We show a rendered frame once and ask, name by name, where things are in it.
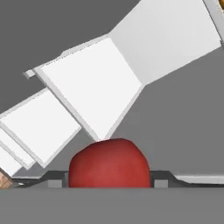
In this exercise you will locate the white freezer compartment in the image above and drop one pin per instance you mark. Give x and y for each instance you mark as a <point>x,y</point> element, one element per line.
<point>96,87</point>

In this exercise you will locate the red bell pepper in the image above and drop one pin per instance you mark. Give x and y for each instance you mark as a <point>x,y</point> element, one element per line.
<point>110,164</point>

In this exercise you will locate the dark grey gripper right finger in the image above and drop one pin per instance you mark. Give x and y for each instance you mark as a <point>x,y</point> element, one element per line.
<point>162,176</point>

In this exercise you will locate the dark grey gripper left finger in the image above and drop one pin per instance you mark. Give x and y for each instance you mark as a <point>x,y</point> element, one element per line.
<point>55,176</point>

